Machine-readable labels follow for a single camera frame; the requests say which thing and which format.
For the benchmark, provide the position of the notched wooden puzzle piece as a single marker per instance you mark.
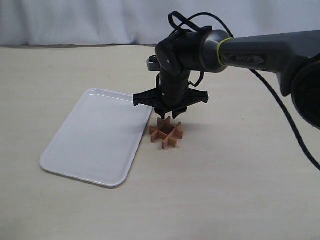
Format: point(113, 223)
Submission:
point(164, 123)

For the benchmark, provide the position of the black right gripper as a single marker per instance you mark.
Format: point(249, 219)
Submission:
point(171, 94)

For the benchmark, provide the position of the brown wooden notched block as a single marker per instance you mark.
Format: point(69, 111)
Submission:
point(166, 133)

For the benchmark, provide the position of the white backdrop cloth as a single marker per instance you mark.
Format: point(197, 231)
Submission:
point(144, 22)

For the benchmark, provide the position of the zigzag wooden block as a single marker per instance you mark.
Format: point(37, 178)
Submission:
point(168, 144)

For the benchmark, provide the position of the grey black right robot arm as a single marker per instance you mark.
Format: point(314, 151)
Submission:
point(294, 57)

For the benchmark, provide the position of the white plastic tray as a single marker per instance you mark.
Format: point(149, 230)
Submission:
point(98, 141)

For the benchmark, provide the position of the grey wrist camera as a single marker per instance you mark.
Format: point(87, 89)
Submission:
point(153, 64)

